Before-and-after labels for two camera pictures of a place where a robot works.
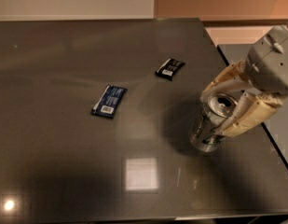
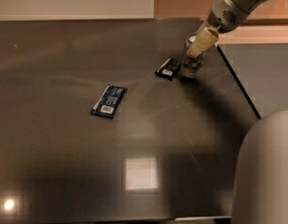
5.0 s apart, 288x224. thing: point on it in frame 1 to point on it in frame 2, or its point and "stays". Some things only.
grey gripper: [269, 66] to [226, 19]
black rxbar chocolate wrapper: [170, 68] stays
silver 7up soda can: [204, 132] to [191, 66]
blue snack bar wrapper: [109, 101] stays
